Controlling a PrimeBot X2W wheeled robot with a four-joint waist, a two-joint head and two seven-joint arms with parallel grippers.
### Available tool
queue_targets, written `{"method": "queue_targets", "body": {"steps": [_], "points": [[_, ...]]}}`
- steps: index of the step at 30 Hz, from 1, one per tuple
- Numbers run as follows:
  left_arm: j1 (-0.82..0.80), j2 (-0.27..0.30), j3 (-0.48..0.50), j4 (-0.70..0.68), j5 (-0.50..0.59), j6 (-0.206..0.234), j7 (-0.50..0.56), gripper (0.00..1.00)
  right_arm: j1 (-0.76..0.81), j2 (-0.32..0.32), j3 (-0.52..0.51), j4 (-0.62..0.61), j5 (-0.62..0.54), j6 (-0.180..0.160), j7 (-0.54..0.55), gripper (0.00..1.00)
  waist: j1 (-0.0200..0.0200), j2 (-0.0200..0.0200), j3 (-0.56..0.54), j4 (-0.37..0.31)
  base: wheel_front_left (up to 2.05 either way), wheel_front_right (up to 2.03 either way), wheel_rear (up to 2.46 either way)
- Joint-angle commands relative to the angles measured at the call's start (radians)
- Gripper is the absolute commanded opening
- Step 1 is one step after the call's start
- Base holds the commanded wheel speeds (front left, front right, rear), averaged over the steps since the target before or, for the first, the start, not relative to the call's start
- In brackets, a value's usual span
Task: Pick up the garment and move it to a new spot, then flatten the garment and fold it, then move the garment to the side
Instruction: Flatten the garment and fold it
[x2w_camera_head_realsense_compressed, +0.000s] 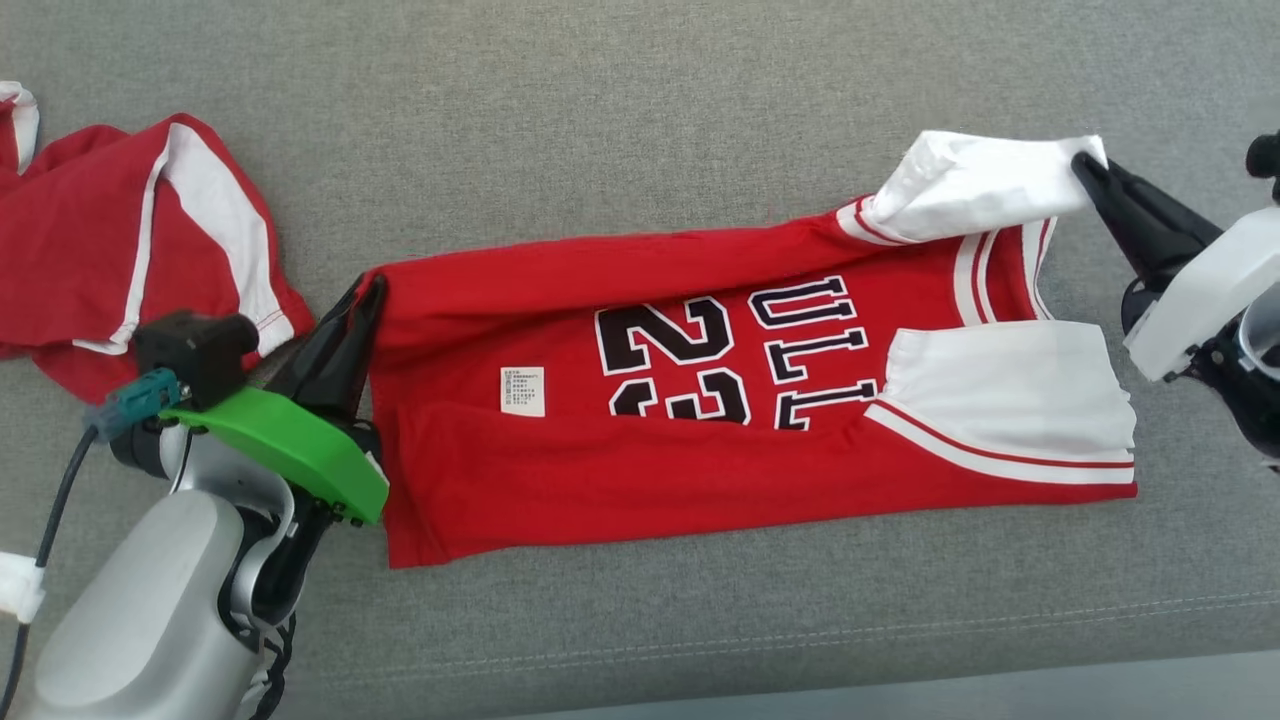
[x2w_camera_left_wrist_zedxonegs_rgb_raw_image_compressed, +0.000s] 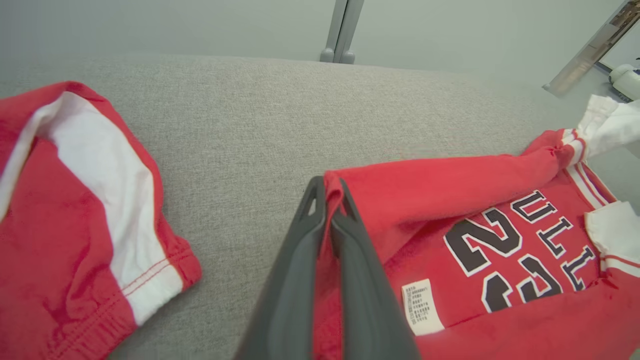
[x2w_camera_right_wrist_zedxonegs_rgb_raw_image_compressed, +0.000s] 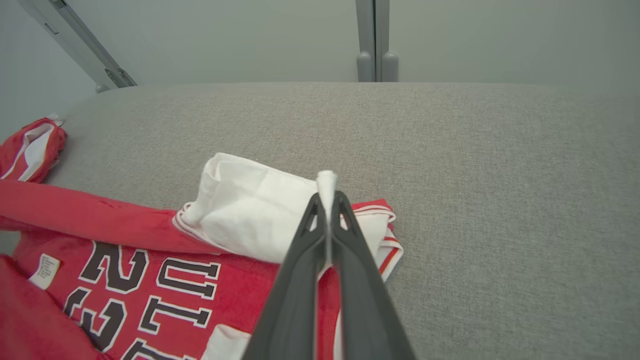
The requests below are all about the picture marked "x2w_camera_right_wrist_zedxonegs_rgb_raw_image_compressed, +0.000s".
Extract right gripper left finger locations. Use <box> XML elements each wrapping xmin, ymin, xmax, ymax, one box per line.
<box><xmin>242</xmin><ymin>192</ymin><xmax>329</xmax><ymax>360</ymax></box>

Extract red shorts with white stripes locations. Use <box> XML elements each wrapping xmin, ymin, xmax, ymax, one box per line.
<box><xmin>0</xmin><ymin>115</ymin><xmax>67</xmax><ymax>184</ymax></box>

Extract red jersey with white sleeves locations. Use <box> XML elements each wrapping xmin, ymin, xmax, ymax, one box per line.
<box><xmin>0</xmin><ymin>152</ymin><xmax>404</xmax><ymax>360</ymax></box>

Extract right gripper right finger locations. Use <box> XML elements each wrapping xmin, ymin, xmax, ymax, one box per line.
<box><xmin>330</xmin><ymin>190</ymin><xmax>416</xmax><ymax>360</ymax></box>

